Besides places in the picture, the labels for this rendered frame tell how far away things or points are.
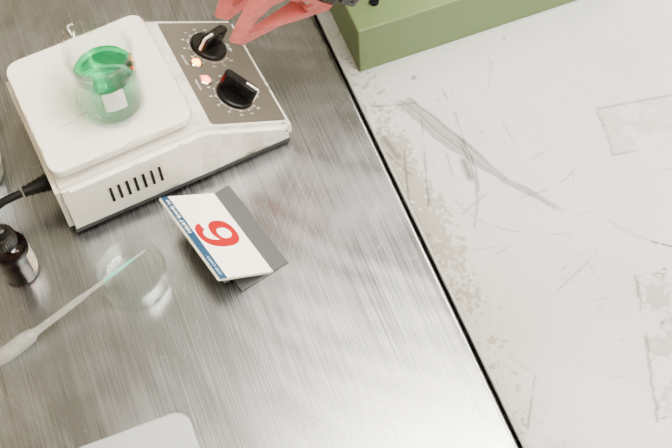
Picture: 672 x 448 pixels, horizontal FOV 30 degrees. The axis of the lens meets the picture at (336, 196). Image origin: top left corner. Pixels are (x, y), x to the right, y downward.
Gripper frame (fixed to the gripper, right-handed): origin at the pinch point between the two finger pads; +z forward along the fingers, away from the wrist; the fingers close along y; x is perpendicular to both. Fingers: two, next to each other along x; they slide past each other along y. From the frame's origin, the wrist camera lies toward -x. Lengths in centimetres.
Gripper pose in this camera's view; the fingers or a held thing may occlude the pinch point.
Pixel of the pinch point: (234, 22)
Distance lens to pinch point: 97.5
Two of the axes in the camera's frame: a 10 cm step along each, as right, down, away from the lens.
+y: 4.6, 7.9, -4.1
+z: -6.3, 6.1, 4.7
